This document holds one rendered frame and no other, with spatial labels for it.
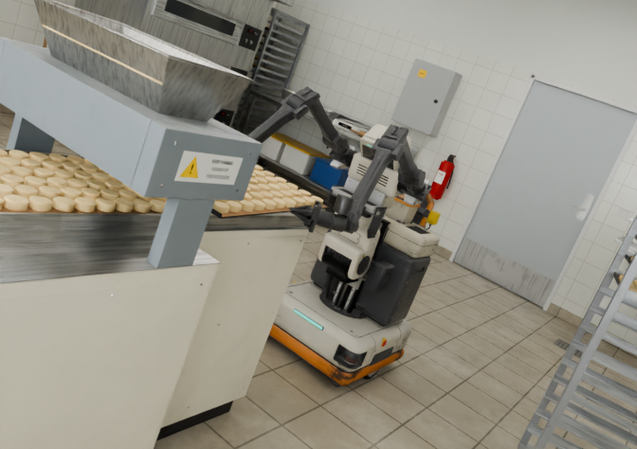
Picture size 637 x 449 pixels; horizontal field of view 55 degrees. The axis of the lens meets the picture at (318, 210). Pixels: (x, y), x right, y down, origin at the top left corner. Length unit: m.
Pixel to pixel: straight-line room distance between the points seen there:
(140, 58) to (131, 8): 4.20
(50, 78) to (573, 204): 5.38
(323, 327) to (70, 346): 1.75
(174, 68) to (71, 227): 0.43
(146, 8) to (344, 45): 2.78
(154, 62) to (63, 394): 0.77
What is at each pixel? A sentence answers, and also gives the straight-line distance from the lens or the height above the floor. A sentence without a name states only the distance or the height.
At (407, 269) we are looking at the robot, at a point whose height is 0.63.
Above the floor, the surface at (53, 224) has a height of 0.89.
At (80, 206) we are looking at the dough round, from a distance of 1.53.
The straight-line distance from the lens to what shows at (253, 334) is 2.36.
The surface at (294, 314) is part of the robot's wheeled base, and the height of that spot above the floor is 0.23.
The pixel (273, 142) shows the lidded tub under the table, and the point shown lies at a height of 0.42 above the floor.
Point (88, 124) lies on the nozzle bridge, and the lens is 1.52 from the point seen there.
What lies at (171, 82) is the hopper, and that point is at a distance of 1.43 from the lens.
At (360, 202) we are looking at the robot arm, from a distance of 2.21.
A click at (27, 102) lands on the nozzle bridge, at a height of 1.06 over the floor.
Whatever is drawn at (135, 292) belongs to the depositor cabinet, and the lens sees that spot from 1.48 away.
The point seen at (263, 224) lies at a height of 0.86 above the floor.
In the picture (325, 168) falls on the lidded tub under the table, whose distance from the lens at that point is 6.60.
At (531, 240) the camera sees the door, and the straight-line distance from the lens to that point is 6.45.
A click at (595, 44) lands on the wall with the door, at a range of 6.51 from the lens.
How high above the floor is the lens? 1.41
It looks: 13 degrees down
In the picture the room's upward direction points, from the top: 21 degrees clockwise
